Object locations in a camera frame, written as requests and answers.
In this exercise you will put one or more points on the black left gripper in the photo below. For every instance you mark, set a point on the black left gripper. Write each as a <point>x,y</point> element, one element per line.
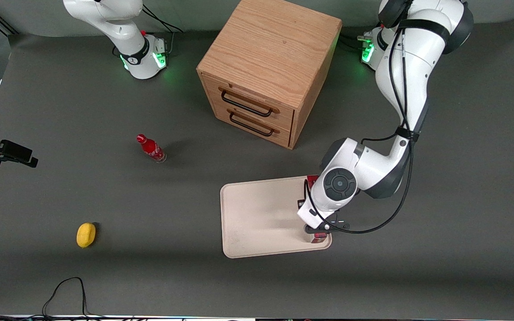
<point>300,203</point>

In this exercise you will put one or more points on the red cookie box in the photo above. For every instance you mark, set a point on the red cookie box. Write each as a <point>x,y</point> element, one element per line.
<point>312,180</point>

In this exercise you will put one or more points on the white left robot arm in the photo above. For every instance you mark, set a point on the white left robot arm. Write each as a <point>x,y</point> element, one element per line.
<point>408,67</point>

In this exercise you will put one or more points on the white rectangular tray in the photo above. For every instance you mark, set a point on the white rectangular tray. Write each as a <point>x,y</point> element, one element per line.
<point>257,214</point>

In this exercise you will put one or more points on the wooden drawer cabinet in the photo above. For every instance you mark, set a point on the wooden drawer cabinet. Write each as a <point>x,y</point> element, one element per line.
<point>270,49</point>

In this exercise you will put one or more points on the red cola bottle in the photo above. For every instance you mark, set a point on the red cola bottle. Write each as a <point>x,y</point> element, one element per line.
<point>152,149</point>

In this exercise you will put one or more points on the yellow lemon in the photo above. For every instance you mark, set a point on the yellow lemon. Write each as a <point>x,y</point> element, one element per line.
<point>85,235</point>

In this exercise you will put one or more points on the black mounted device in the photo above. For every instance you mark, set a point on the black mounted device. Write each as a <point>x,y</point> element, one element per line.
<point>2,151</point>

